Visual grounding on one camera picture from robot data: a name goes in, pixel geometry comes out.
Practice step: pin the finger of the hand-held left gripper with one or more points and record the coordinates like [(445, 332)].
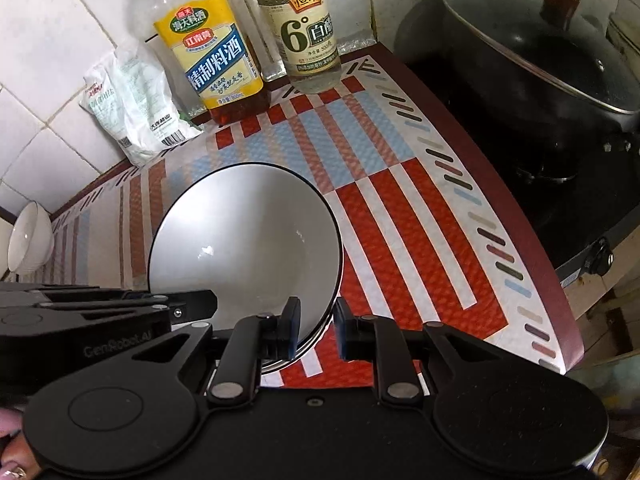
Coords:
[(195, 305), (142, 296)]

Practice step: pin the striped red and blue mat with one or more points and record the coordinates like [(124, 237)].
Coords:
[(400, 210)]

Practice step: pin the black wok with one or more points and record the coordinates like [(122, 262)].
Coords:
[(475, 70)]

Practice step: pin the clear white vinegar bottle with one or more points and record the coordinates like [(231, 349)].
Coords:
[(300, 30)]

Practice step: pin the cardboard box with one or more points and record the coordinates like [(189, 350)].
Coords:
[(607, 320)]

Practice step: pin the person's left hand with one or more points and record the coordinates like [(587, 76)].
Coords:
[(12, 442)]

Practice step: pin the black gas stove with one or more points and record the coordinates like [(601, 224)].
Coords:
[(560, 200)]

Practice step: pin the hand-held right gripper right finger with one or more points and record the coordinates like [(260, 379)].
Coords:
[(342, 332)]

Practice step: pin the glass wok lid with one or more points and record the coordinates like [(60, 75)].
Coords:
[(530, 40)]

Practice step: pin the yellow label cooking wine bottle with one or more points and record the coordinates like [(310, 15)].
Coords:
[(210, 60)]

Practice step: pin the white plastic salt bag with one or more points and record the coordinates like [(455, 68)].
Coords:
[(132, 105)]

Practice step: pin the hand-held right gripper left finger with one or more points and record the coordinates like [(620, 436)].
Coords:
[(293, 327)]

